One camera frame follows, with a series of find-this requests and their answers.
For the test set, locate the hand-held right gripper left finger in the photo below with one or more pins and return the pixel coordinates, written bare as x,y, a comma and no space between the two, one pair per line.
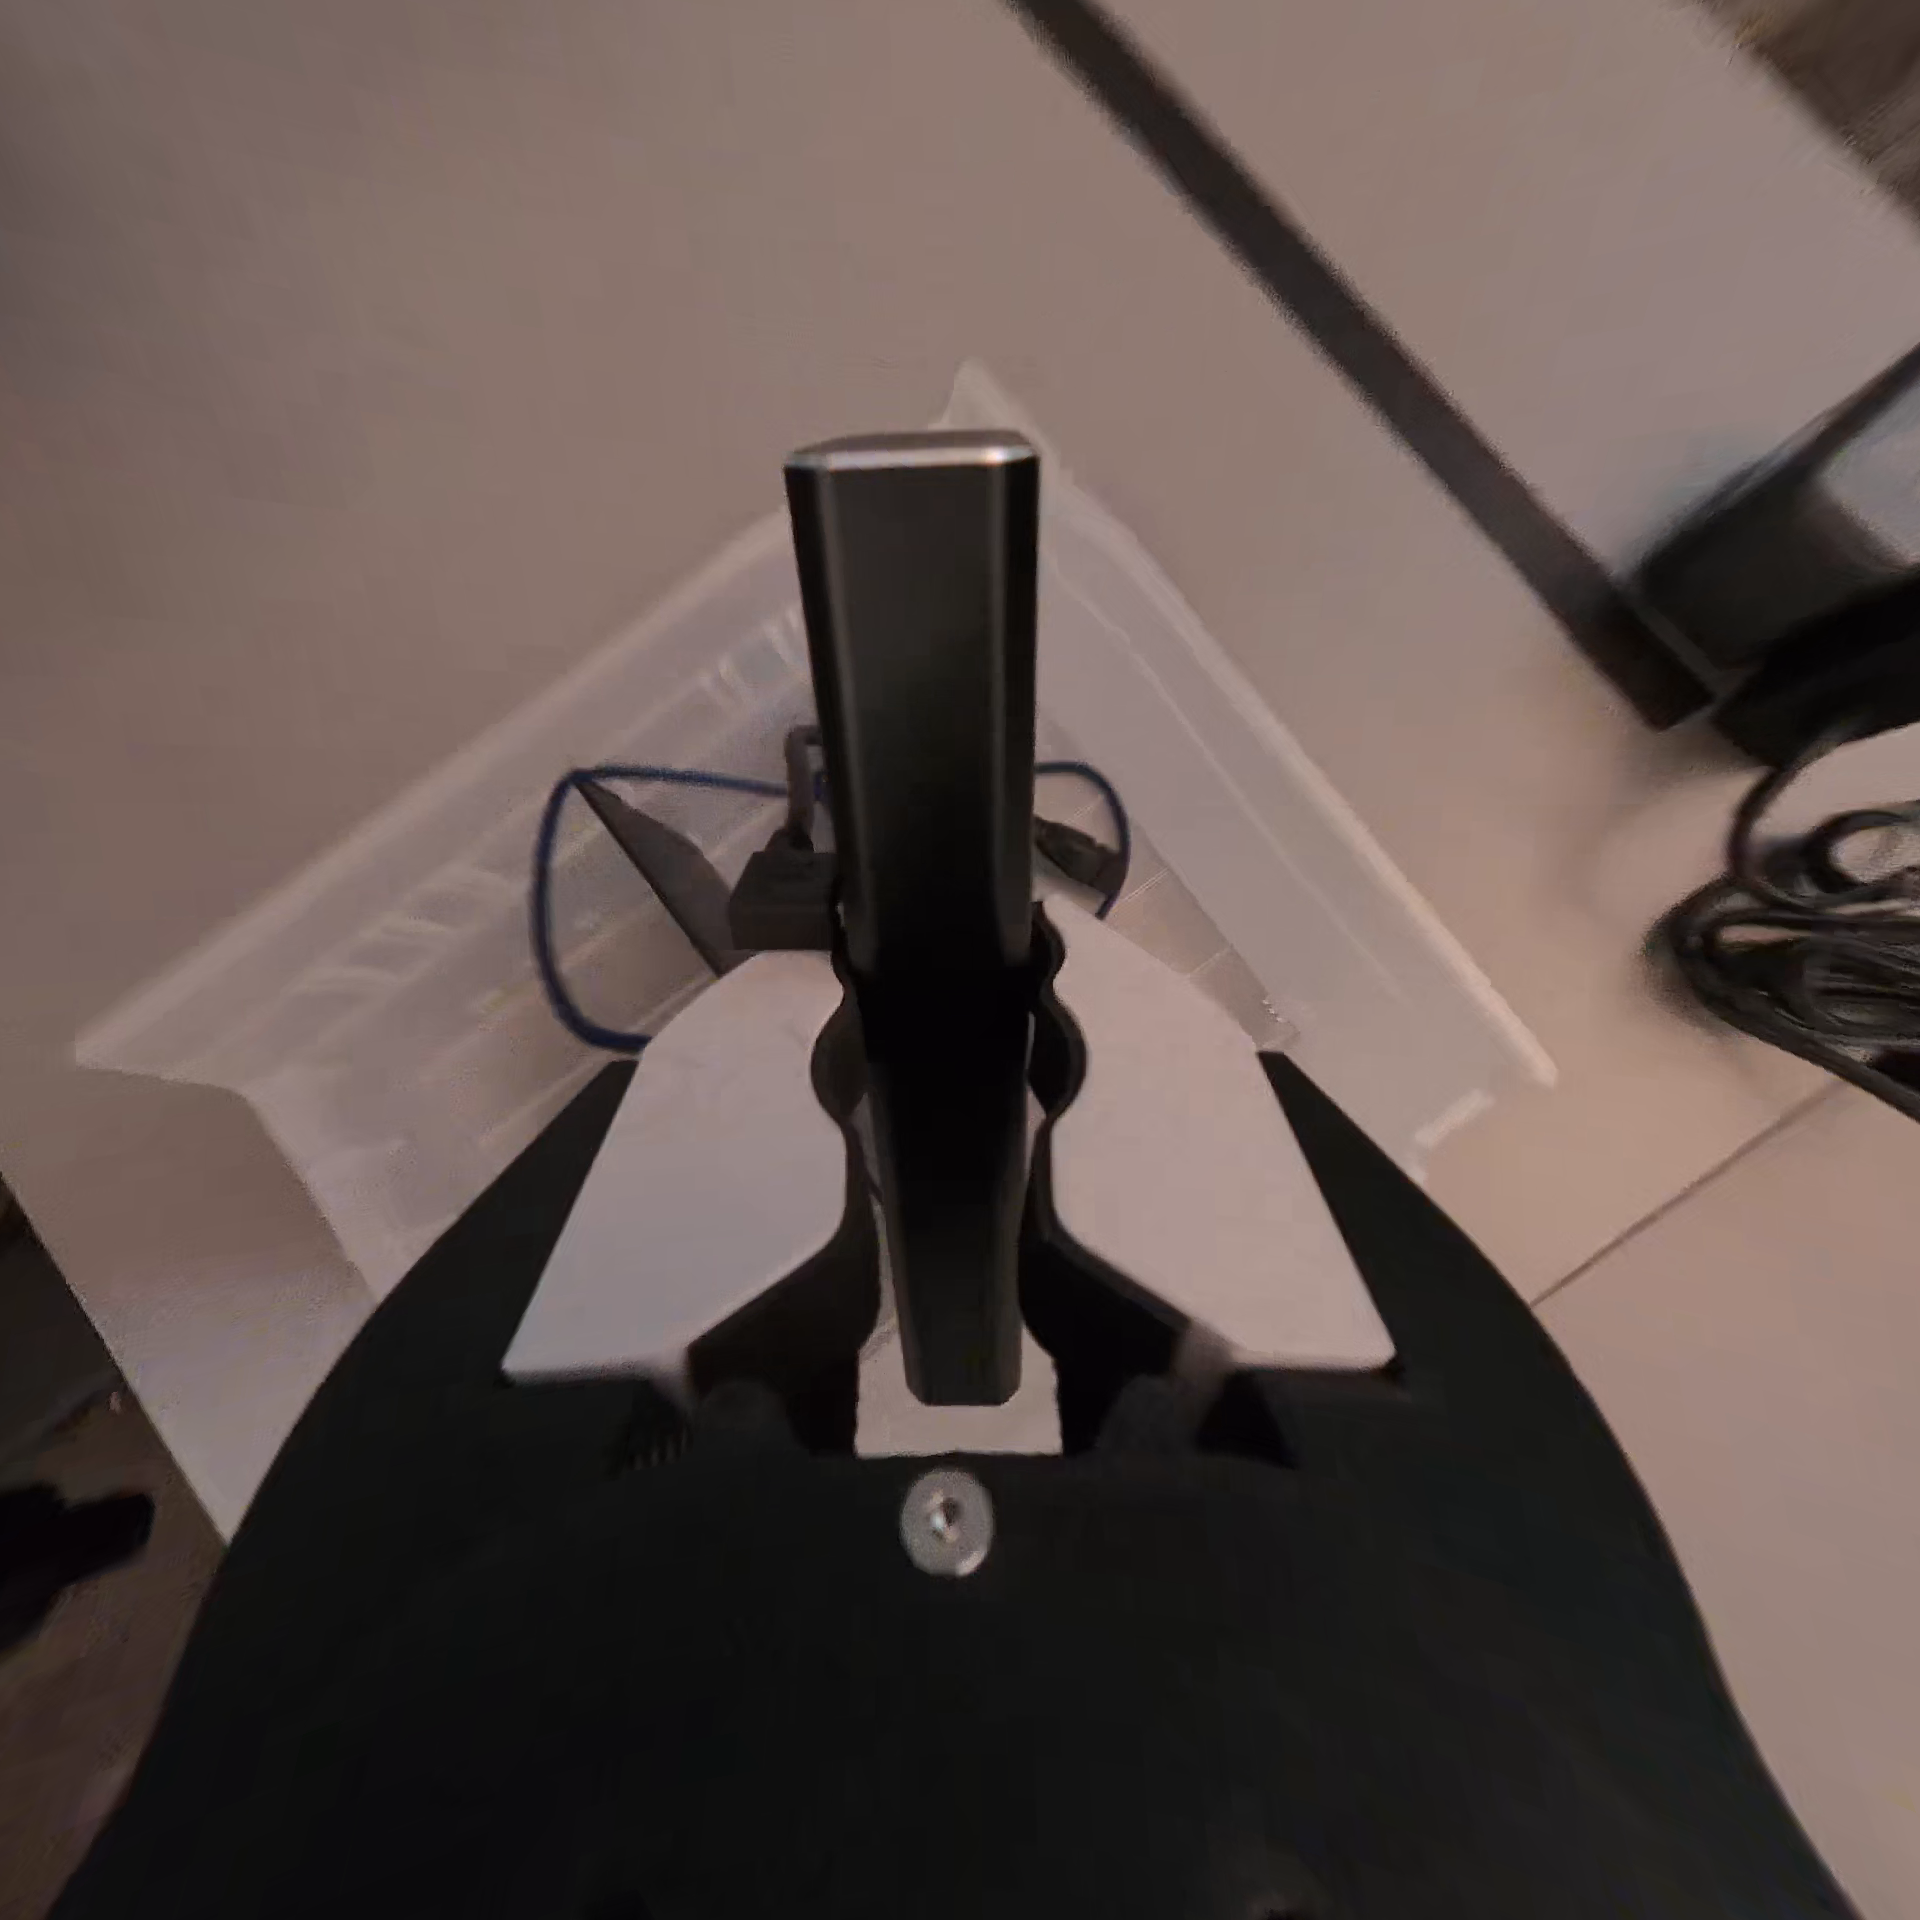
704,1171

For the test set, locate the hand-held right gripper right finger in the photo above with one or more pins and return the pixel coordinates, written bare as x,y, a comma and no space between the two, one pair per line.
1214,1185

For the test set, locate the clear plastic bin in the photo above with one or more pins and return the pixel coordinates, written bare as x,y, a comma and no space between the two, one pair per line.
1277,840

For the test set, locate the black power adapter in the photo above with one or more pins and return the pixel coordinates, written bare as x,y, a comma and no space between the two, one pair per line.
1787,570

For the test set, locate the black USB hub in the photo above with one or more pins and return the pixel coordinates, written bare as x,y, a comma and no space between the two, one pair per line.
923,750

